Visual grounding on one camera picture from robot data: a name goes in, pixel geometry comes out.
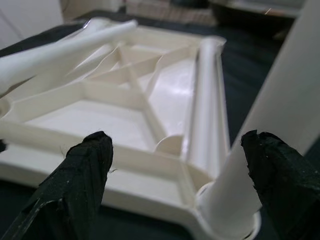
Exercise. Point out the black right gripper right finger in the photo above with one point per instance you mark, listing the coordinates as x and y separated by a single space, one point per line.
285 185

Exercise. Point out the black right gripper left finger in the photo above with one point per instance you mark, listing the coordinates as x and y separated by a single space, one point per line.
65 190

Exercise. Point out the white plastic table leg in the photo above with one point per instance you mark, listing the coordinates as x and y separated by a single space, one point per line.
205 100
50 55
287 75

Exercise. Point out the white plastic children table top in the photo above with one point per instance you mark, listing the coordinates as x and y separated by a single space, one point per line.
87 122

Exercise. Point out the black tablecloth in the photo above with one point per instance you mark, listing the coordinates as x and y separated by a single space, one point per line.
250 62

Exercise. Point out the black wok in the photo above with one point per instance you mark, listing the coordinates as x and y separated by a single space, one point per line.
250 15

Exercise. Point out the beige cloth covered bench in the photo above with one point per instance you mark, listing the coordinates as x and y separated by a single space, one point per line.
170 12

